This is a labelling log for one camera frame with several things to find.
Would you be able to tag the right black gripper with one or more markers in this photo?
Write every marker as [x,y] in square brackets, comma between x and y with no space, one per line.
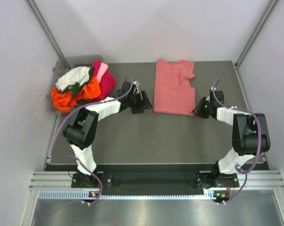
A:
[201,103]

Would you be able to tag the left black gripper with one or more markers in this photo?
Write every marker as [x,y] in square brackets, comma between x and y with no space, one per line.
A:
[139,108]

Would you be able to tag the salmon pink t shirt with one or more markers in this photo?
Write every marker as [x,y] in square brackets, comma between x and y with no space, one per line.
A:
[173,93]

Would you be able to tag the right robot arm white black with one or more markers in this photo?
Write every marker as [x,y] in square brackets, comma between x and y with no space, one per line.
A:
[250,138]

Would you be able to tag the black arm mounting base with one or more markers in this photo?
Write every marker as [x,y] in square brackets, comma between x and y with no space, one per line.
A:
[152,179]

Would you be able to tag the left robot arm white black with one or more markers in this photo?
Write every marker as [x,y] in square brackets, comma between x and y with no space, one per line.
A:
[80,128]

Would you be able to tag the magenta t shirt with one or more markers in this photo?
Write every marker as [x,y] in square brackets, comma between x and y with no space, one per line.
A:
[107,83]

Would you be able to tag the light pink t shirt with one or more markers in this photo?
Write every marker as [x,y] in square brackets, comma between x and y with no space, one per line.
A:
[101,71]

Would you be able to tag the white t shirt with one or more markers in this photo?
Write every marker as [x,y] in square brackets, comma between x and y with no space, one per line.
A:
[76,76]

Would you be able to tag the dark green t shirt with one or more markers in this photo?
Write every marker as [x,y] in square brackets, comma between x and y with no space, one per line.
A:
[76,88]

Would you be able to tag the orange t shirt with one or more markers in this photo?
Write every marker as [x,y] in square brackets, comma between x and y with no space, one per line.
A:
[63,101]

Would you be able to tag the grey plastic bin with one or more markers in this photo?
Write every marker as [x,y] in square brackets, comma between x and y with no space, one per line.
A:
[59,70]

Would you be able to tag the slotted grey cable duct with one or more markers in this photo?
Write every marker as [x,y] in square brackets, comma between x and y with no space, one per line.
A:
[91,195]

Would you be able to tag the right aluminium frame post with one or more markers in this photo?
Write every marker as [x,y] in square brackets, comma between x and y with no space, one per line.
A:
[259,26]

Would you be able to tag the aluminium frame post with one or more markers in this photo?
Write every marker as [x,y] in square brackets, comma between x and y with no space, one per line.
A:
[47,31]
[259,26]

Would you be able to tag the aluminium front rail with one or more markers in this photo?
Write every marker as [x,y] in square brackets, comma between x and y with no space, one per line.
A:
[50,181]

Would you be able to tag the left aluminium frame post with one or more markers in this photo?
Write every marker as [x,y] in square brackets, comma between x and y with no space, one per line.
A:
[47,31]

